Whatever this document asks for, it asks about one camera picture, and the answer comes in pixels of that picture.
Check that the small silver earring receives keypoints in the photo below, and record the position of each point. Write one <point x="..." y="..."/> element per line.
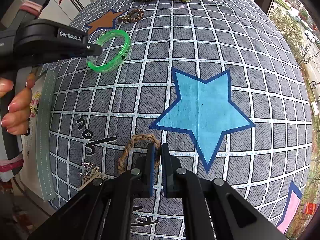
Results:
<point x="101" y="34"/>

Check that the white storage tray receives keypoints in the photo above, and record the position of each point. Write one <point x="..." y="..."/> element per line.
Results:
<point x="30" y="142"/>

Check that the pink charm hair clip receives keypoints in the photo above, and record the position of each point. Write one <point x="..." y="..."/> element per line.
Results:
<point x="93" y="173"/>

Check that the white cabinet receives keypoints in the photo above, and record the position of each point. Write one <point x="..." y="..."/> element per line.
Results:
<point x="53" y="11"/>

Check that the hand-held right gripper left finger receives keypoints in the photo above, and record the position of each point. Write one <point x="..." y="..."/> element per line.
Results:
<point x="151" y="170"/>

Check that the person's left hand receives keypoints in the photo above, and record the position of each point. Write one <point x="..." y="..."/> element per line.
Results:
<point x="17" y="105"/>

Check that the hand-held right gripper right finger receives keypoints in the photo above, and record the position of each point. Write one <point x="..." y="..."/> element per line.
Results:
<point x="165" y="172"/>

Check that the red lantern window sticker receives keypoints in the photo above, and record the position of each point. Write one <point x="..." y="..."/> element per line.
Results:
<point x="309" y="208"/>

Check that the green plastic bangle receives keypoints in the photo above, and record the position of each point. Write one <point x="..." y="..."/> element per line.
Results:
<point x="125" y="47"/>

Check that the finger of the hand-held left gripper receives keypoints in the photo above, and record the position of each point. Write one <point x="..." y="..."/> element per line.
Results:
<point x="93" y="48"/>
<point x="82" y="53"/>

